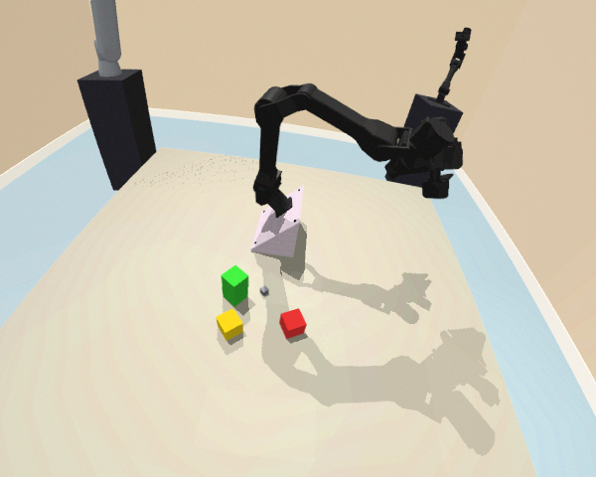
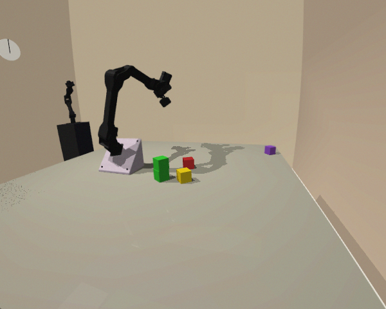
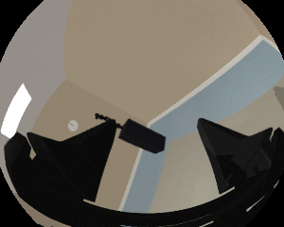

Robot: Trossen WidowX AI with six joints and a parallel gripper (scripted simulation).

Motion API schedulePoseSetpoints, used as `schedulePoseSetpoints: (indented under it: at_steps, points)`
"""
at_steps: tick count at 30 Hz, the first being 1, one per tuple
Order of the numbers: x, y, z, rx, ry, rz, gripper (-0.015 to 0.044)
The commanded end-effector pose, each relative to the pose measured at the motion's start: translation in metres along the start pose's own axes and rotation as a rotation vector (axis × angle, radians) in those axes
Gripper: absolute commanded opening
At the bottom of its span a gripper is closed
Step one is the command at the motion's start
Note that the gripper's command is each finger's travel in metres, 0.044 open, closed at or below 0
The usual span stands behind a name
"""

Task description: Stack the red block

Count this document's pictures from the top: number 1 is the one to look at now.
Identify red block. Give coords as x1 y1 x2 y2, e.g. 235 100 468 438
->
279 308 307 339

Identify green block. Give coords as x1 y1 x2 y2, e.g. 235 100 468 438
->
222 287 248 306
222 265 249 298

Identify yellow block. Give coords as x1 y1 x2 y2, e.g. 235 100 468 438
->
216 308 243 341

